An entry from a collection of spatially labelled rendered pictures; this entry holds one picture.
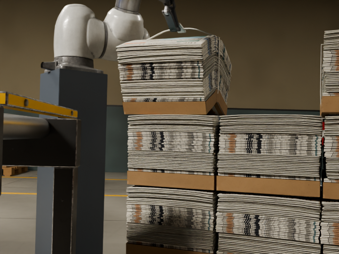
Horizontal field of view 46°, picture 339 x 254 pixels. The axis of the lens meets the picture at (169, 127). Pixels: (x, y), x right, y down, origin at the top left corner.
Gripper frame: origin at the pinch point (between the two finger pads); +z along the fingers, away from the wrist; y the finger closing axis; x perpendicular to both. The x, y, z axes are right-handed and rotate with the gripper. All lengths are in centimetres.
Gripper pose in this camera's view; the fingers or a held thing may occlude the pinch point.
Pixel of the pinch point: (182, 10)
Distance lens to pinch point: 149.6
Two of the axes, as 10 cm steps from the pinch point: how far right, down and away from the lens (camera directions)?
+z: 3.5, 1.1, 9.3
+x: 9.3, 0.3, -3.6
